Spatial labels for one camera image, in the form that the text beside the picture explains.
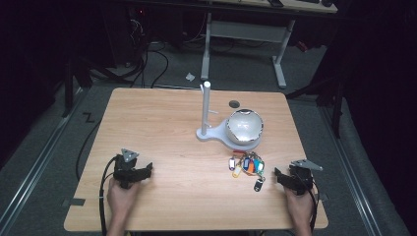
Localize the bunch of coloured key tags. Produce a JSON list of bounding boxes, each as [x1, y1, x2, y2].
[[227, 149, 266, 179]]

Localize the grey tape strip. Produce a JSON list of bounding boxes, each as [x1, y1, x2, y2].
[[62, 198, 87, 208]]

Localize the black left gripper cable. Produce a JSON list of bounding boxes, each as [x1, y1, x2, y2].
[[98, 155, 119, 236]]

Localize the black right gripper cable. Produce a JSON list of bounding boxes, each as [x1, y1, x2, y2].
[[293, 173, 321, 232]]

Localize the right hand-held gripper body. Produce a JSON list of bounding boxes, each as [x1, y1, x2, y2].
[[286, 158, 324, 197]]

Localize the black metal stand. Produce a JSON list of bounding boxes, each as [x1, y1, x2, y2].
[[285, 65, 349, 140], [61, 55, 132, 119]]

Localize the silver metal bowl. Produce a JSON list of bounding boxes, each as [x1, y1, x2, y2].
[[225, 108, 265, 147]]

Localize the white hook stand with pole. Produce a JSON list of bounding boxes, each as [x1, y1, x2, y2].
[[195, 81, 263, 151]]

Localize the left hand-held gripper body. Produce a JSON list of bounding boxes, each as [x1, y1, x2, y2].
[[112, 147, 146, 190]]

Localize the white frame desk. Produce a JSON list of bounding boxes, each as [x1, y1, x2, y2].
[[198, 0, 338, 90]]

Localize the black key fob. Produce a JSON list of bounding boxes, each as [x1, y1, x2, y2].
[[253, 177, 266, 193]]

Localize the person's right hand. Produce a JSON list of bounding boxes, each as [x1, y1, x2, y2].
[[283, 187, 317, 224]]

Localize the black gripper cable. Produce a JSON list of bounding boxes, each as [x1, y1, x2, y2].
[[293, 173, 321, 232], [98, 155, 119, 236]]

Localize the metal floor rail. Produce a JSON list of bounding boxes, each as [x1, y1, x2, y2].
[[320, 105, 385, 236], [0, 86, 87, 234]]

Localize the black floor cables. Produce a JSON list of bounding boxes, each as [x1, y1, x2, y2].
[[117, 13, 170, 89]]

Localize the person's left hand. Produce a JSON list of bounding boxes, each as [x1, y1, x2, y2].
[[106, 178, 143, 218]]

